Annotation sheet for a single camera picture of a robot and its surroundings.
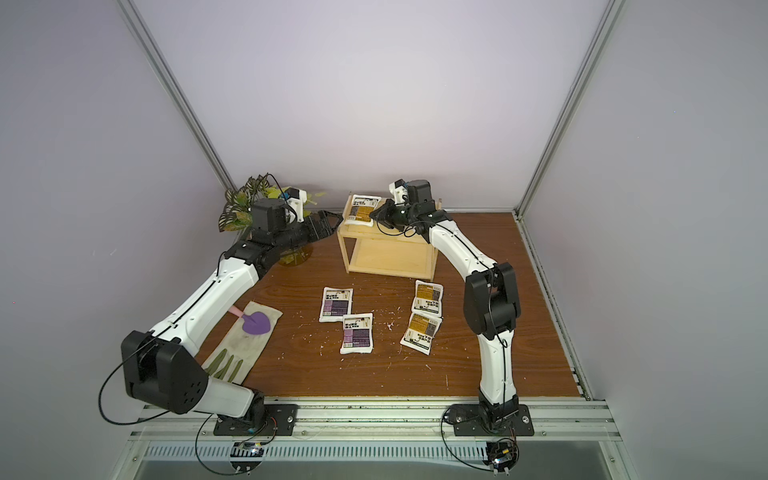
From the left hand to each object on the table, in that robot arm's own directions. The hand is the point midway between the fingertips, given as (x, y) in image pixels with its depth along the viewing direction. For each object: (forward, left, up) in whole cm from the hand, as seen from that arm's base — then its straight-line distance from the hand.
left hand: (335, 219), depth 78 cm
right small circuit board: (-48, -42, -31) cm, 71 cm away
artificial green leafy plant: (+8, +32, -6) cm, 34 cm away
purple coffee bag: (-9, +3, -29) cm, 31 cm away
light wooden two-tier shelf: (+11, -8, -28) cm, 31 cm away
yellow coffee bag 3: (-19, -24, -29) cm, 42 cm away
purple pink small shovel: (-17, +27, -30) cm, 44 cm away
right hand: (+8, -8, -4) cm, 12 cm away
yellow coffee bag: (+11, -5, -6) cm, 14 cm away
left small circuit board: (-50, +20, -33) cm, 63 cm away
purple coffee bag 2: (-20, -5, -29) cm, 35 cm away
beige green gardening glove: (-25, +30, -30) cm, 49 cm away
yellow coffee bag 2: (-8, -27, -28) cm, 40 cm away
